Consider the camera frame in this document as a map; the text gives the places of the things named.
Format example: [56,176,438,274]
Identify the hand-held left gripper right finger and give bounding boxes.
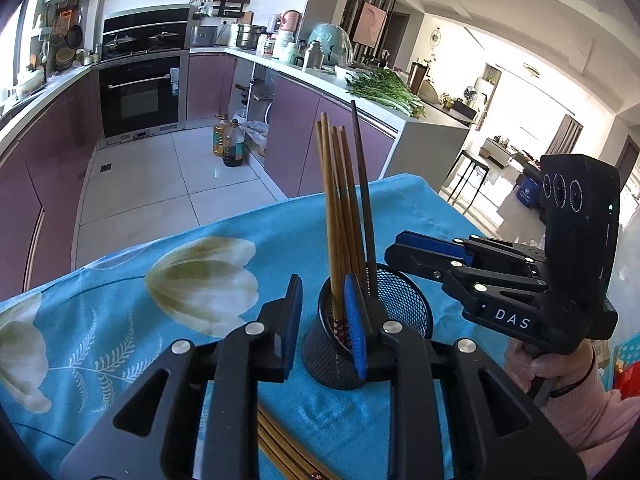
[344,272,587,480]

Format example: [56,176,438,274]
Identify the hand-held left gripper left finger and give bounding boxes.
[59,274,304,480]

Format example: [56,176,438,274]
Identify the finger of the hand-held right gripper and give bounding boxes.
[394,230,546,273]
[384,244,548,318]

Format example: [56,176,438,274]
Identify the black mesh utensil holder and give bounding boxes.
[301,261,435,390]

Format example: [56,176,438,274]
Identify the dark brown chopstick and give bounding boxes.
[350,100,379,297]

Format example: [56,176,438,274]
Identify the person's right hand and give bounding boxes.
[504,341,598,407]

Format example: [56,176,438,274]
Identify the blue bin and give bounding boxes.
[515,172,542,208]

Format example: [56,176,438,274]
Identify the black metal stool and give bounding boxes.
[447,150,491,211]

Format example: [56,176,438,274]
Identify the reddish curtain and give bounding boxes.
[545,114,583,156]

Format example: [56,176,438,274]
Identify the bunch of green vegetables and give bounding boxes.
[346,70,426,118]

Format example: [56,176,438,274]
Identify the pink base cabinets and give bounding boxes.
[0,67,103,301]
[187,52,401,198]

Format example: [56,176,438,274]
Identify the clear plastic bag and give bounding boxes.
[240,120,271,156]

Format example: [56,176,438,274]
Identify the blue floral tablecloth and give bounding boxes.
[0,174,521,480]

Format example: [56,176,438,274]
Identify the yellow cooking oil bottle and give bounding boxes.
[212,115,228,157]

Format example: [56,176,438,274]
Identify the mint green appliance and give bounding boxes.
[306,22,353,66]

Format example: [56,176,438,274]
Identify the white canister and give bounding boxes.
[272,30,295,61]

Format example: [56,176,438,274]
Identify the black built-in oven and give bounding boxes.
[98,55,182,139]

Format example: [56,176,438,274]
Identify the stainless steel stockpot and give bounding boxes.
[236,24,267,51]

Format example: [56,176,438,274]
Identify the black range hood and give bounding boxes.
[102,8,191,36]

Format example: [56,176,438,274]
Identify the white bowl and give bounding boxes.
[15,69,46,92]

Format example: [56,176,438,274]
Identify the kitchen window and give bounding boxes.
[0,0,38,96]

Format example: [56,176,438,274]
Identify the pink wall picture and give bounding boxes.
[356,1,385,48]

